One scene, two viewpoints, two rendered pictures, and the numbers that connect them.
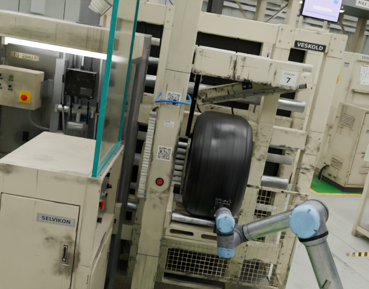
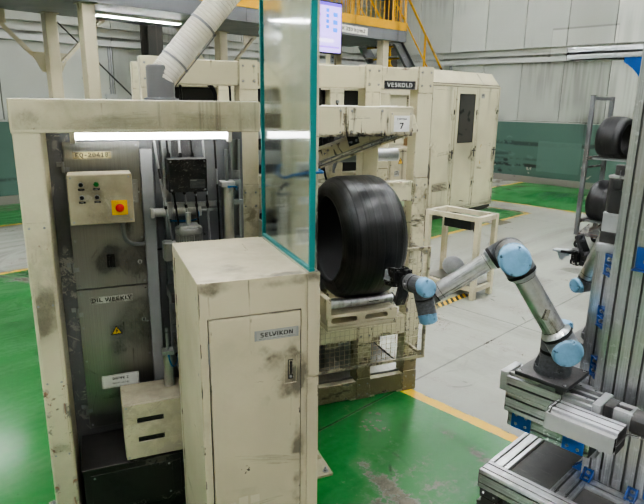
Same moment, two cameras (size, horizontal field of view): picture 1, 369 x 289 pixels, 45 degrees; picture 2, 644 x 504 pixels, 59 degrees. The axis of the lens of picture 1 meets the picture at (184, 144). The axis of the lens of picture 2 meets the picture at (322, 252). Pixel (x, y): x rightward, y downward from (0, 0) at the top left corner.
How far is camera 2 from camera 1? 0.93 m
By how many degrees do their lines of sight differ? 21
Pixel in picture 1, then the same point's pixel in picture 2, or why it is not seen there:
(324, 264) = (541, 295)
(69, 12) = not seen: outside the picture
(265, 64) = (376, 112)
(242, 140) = (392, 199)
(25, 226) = (242, 351)
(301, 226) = (515, 265)
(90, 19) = (167, 91)
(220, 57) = (328, 113)
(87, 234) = (312, 339)
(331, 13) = (333, 44)
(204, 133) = (354, 201)
